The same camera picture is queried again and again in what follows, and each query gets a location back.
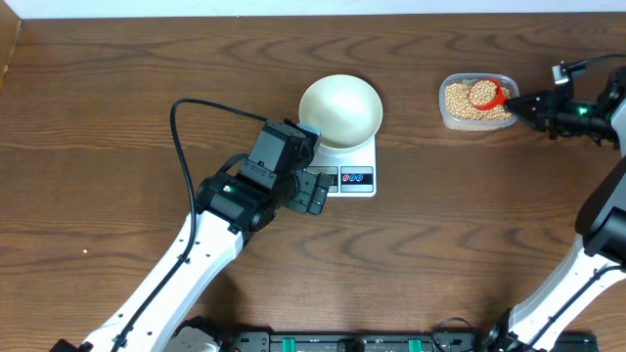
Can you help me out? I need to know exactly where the cream ceramic bowl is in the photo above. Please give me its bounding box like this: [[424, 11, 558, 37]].
[[298, 74, 383, 154]]

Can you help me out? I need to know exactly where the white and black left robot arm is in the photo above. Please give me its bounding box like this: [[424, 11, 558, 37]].
[[77, 170, 333, 351]]

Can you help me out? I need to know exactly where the white digital kitchen scale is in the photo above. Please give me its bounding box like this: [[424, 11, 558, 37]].
[[307, 137, 377, 198]]

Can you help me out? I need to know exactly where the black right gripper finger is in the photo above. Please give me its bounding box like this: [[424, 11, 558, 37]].
[[504, 91, 543, 109], [508, 108, 541, 131]]

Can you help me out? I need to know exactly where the pile of soybeans in container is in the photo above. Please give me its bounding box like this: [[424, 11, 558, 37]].
[[445, 80, 513, 120]]

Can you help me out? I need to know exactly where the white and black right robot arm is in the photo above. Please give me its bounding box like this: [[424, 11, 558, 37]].
[[476, 61, 625, 351]]

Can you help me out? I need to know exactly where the black mounting rail with clamps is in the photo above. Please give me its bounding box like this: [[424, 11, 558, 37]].
[[170, 317, 601, 352]]

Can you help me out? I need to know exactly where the clear plastic container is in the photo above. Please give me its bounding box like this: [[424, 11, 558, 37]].
[[439, 73, 520, 131]]

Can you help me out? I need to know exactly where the red plastic measuring scoop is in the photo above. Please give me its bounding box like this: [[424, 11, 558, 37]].
[[469, 78, 506, 110]]

